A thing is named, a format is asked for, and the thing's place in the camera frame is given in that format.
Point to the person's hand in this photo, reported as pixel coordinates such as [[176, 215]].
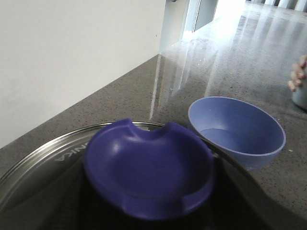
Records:
[[298, 75]]

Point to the light blue plastic bowl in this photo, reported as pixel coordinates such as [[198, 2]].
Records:
[[251, 136]]

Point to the glass pot lid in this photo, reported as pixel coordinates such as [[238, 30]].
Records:
[[126, 176]]

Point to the grey cup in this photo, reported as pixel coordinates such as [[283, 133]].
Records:
[[300, 95]]

